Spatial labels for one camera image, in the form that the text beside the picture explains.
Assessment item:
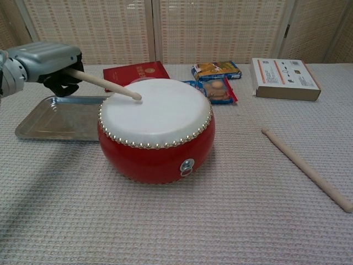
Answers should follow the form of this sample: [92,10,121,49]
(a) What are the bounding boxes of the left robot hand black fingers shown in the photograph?
[5,41,84,98]

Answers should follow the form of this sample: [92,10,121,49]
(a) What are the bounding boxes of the wooden drumstick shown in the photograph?
[62,68,143,102]
[261,127,353,213]

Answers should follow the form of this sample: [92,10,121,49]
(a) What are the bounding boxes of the stainless steel tray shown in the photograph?
[15,95,111,144]

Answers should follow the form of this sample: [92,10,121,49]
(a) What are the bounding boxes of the red drum white skin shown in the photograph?
[97,78,216,185]

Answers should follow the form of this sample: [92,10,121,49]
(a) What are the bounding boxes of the bamboo folding screen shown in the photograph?
[0,0,353,68]

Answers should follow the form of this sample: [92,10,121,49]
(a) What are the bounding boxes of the red certificate booklet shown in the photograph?
[103,61,171,93]

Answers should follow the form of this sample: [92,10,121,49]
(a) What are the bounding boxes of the yellow blue snack pack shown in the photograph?
[191,61,243,82]

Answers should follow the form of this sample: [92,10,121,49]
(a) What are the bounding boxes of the blue biscuit bag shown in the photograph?
[181,76,238,105]

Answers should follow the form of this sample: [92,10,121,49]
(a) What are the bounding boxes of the beige woven table cloth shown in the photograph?
[0,62,353,265]

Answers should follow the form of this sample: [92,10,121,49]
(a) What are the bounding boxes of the white orange cardboard box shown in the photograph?
[250,57,323,102]

